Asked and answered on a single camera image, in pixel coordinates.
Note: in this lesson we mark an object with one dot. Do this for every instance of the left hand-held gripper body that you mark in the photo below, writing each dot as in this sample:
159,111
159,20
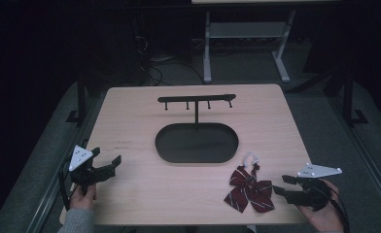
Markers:
79,158

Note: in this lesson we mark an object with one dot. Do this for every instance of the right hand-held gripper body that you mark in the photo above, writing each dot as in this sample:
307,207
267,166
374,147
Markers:
318,170

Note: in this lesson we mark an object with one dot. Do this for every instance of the dark red striped bow tie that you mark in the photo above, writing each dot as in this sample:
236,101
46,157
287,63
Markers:
250,191

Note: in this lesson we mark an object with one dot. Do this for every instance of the black hook rack with tray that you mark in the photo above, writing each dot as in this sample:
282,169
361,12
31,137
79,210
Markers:
196,144

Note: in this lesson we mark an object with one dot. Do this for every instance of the person's left hand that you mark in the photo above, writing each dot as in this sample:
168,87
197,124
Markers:
83,200

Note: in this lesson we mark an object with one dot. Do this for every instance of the person's right hand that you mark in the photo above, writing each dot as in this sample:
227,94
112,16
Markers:
325,219

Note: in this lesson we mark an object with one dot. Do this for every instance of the black metal stand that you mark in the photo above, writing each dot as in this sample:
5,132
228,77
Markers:
348,102
81,102

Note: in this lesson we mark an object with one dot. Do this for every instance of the grey metal rail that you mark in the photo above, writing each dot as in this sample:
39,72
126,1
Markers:
46,197
371,168

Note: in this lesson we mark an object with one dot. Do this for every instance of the white metal desk frame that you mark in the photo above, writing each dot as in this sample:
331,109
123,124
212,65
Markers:
247,29

